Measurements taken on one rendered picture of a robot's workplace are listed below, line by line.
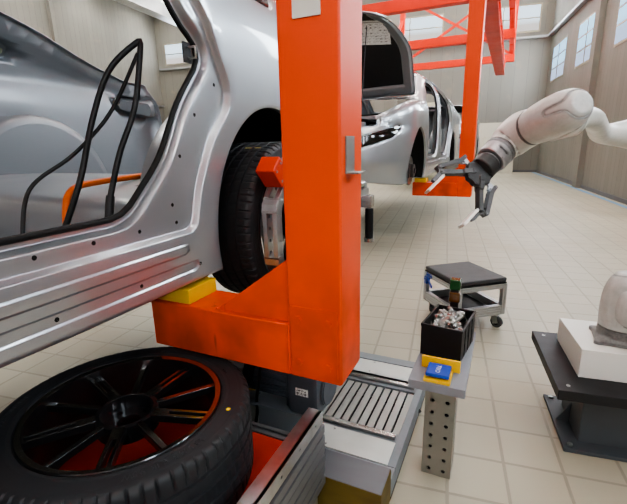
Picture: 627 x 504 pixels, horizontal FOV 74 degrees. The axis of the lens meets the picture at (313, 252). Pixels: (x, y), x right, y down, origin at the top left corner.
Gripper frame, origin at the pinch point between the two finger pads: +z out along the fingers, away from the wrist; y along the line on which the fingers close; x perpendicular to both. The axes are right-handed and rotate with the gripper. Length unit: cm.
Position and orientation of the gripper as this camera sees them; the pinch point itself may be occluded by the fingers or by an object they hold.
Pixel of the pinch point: (446, 206)
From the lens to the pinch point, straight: 122.8
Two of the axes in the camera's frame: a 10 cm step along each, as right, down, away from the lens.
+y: 7.0, 7.2, -0.2
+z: -7.0, 6.8, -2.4
